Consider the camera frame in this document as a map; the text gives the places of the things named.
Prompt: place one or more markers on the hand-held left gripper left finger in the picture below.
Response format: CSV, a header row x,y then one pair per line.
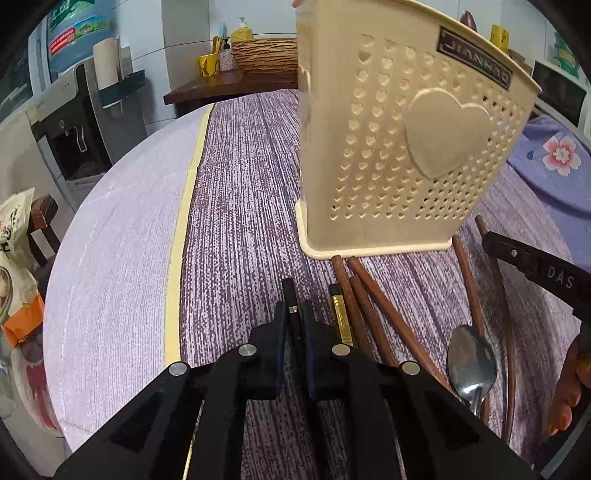
x,y
277,350

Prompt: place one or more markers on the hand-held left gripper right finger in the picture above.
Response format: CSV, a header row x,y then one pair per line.
x,y
316,360

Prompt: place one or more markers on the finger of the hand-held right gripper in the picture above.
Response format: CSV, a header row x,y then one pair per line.
x,y
531,265

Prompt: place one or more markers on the black chopstick with gold band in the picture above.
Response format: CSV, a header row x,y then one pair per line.
x,y
340,318

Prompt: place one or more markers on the silver metal spoon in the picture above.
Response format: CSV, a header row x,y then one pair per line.
x,y
471,360

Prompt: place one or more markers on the beige perforated utensil holder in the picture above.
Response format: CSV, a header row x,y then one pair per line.
x,y
369,138

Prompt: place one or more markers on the person's right hand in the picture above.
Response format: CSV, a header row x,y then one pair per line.
x,y
575,392

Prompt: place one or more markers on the lavender floral cloth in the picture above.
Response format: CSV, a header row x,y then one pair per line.
x,y
545,184

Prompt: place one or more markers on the yellow tape strip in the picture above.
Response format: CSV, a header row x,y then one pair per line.
x,y
178,258

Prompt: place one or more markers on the purple striped table mat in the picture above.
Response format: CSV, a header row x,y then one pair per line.
x,y
249,207

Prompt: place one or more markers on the black appliance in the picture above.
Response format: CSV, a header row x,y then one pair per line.
x,y
558,87

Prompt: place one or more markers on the lavender tablecloth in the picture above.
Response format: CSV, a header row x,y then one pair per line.
x,y
115,254

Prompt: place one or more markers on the dark wooden side table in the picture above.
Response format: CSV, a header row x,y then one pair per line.
x,y
221,85

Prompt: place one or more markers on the wooden chair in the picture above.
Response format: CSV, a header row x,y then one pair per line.
x,y
44,212

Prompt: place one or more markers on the printed snack bag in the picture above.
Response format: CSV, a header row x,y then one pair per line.
x,y
14,258

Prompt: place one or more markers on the small patterned pump bottle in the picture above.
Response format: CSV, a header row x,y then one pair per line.
x,y
226,60

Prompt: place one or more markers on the wicker basket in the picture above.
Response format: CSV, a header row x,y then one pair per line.
x,y
265,55

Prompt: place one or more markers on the yellow soap pump bottle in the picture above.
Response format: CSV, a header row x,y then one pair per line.
x,y
241,33

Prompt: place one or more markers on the grey water dispenser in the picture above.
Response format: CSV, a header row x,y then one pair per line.
x,y
60,115

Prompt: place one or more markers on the beige cardboard panel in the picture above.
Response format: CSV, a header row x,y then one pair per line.
x,y
23,152

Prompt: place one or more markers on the blue water bottle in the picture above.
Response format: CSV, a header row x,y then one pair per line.
x,y
78,27

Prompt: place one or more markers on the dark wall holder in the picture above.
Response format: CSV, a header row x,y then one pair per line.
x,y
124,87

